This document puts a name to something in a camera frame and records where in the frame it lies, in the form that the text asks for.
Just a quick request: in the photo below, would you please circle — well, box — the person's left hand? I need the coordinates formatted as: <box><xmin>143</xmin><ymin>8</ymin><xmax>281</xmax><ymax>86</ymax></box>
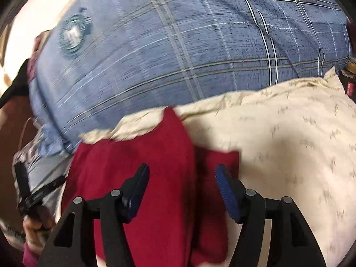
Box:
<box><xmin>23</xmin><ymin>213</ymin><xmax>57</xmax><ymax>247</ymax></box>

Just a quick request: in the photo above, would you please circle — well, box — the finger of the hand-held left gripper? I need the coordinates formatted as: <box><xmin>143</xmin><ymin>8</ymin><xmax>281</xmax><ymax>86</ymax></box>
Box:
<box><xmin>14</xmin><ymin>162</ymin><xmax>32</xmax><ymax>198</ymax></box>
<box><xmin>31</xmin><ymin>176</ymin><xmax>68</xmax><ymax>198</ymax></box>

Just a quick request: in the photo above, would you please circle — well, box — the dark red sweater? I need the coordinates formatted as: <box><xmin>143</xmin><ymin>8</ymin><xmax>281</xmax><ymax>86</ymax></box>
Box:
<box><xmin>61</xmin><ymin>106</ymin><xmax>240</xmax><ymax>267</ymax></box>

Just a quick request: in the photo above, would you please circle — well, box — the dark cloth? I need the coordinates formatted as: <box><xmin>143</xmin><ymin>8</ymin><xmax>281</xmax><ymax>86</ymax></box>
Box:
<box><xmin>0</xmin><ymin>58</ymin><xmax>36</xmax><ymax>106</ymax></box>

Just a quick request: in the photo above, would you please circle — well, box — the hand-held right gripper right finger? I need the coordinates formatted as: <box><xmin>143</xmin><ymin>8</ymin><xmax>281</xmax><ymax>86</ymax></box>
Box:
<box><xmin>215</xmin><ymin>165</ymin><xmax>327</xmax><ymax>267</ymax></box>

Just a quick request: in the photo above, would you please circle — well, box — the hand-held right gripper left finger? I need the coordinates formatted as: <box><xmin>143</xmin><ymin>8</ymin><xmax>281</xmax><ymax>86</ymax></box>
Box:
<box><xmin>37</xmin><ymin>164</ymin><xmax>151</xmax><ymax>267</ymax></box>

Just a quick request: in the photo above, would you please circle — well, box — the blue plaid quilt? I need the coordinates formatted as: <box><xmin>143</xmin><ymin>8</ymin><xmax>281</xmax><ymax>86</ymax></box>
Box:
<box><xmin>28</xmin><ymin>0</ymin><xmax>352</xmax><ymax>156</ymax></box>

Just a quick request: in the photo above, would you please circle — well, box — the cream printed pillow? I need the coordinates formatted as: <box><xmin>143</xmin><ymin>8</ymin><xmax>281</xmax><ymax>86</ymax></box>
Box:
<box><xmin>79</xmin><ymin>67</ymin><xmax>356</xmax><ymax>267</ymax></box>

